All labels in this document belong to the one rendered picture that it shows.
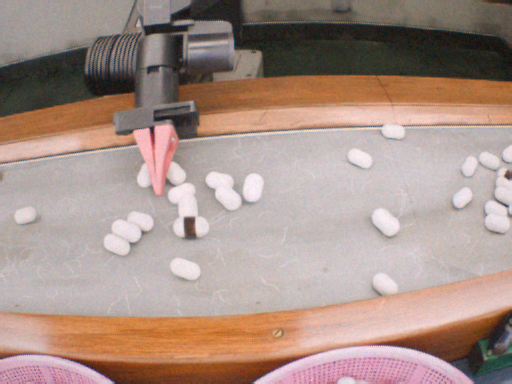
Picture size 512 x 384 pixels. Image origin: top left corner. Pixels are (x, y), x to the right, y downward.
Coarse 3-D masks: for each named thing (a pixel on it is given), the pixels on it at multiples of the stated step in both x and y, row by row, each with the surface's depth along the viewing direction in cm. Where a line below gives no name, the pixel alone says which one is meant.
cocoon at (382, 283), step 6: (378, 276) 48; (384, 276) 48; (378, 282) 48; (384, 282) 48; (390, 282) 47; (378, 288) 48; (384, 288) 47; (390, 288) 47; (396, 288) 47; (384, 294) 47; (390, 294) 47
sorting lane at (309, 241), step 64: (448, 128) 70; (0, 192) 63; (64, 192) 62; (128, 192) 62; (320, 192) 60; (384, 192) 60; (448, 192) 59; (0, 256) 54; (64, 256) 54; (128, 256) 54; (192, 256) 54; (256, 256) 54; (320, 256) 53; (384, 256) 52; (448, 256) 51
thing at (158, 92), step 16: (144, 80) 59; (160, 80) 58; (176, 80) 60; (144, 96) 58; (160, 96) 58; (176, 96) 60; (128, 112) 57; (160, 112) 58; (176, 112) 58; (192, 112) 58
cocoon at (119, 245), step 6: (108, 240) 53; (114, 240) 53; (120, 240) 53; (126, 240) 53; (108, 246) 53; (114, 246) 53; (120, 246) 53; (126, 246) 53; (120, 252) 53; (126, 252) 53
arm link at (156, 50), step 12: (144, 36) 60; (156, 36) 59; (168, 36) 60; (180, 36) 61; (144, 48) 59; (156, 48) 59; (168, 48) 60; (144, 60) 59; (156, 60) 59; (168, 60) 59; (156, 72) 60
